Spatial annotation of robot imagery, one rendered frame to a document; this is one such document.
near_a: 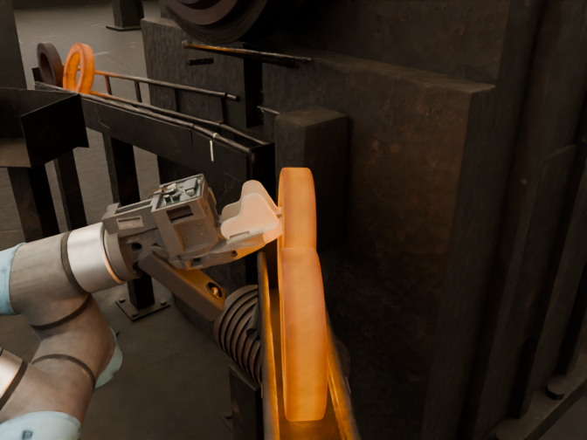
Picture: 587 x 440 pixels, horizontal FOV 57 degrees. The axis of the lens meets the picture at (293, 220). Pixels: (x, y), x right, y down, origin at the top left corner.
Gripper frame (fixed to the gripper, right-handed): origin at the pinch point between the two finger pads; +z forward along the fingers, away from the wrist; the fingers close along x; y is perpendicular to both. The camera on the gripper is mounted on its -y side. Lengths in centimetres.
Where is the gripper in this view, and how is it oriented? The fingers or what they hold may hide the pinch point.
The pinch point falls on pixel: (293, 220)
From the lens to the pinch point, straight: 62.2
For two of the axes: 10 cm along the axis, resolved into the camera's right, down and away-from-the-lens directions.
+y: -2.6, -8.5, -4.6
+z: 9.6, -2.7, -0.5
